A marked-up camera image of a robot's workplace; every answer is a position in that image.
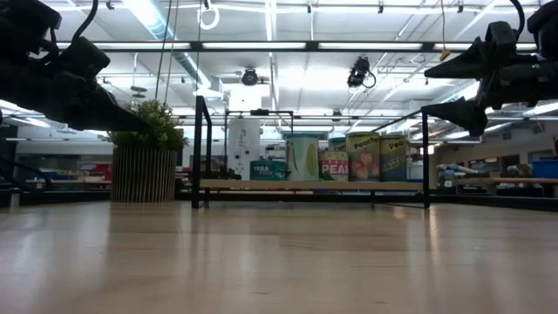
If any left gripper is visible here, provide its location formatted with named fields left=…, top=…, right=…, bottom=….
left=0, top=59, right=150, bottom=132

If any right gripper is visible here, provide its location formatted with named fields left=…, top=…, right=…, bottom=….
left=419, top=37, right=558, bottom=138

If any pears labelled can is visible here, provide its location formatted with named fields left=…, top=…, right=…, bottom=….
left=378, top=133, right=410, bottom=182

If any peaches labelled can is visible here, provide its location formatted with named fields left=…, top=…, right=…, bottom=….
left=344, top=131, right=381, bottom=182

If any green dotted peas can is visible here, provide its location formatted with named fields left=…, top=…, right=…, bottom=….
left=317, top=150, right=350, bottom=182

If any teal tuna fish can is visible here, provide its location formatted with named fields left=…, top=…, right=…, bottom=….
left=249, top=160, right=288, bottom=181

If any corn cartoon labelled can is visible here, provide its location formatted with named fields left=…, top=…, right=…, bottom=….
left=285, top=133, right=321, bottom=182

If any cluttered workbench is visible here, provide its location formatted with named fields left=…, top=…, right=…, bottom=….
left=17, top=152, right=113, bottom=193

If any green plant in ribbed pot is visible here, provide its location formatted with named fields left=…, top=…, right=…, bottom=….
left=106, top=99, right=189, bottom=204

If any long wooden worktable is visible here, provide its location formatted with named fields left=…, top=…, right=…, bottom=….
left=435, top=176, right=558, bottom=197

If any blue plastic bin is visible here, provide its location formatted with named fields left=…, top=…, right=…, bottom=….
left=530, top=159, right=558, bottom=179

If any white cylindrical tank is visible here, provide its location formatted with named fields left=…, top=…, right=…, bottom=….
left=227, top=117, right=262, bottom=180

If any LED light bar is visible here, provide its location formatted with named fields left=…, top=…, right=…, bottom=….
left=56, top=40, right=540, bottom=54

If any hanging cable with yellow hook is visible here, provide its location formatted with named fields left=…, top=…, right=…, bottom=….
left=439, top=0, right=453, bottom=62

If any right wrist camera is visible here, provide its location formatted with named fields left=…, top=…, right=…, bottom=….
left=484, top=20, right=521, bottom=61

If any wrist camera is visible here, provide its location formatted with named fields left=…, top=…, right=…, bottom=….
left=56, top=37, right=112, bottom=82
left=484, top=20, right=521, bottom=61

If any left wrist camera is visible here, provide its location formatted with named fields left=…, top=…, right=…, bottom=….
left=56, top=37, right=112, bottom=82

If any thin hanging cable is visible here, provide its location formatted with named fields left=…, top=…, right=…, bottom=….
left=163, top=0, right=180, bottom=105
left=154, top=0, right=173, bottom=100

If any silver ceiling air duct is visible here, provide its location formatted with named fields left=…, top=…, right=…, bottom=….
left=124, top=0, right=214, bottom=88

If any black ceiling-mounted camera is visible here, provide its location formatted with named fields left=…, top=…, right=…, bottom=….
left=346, top=55, right=378, bottom=90
left=241, top=67, right=261, bottom=87

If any black table rig frame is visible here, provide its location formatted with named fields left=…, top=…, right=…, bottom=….
left=17, top=189, right=558, bottom=214

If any white coiled cable ring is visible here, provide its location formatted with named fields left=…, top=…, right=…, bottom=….
left=196, top=0, right=221, bottom=31

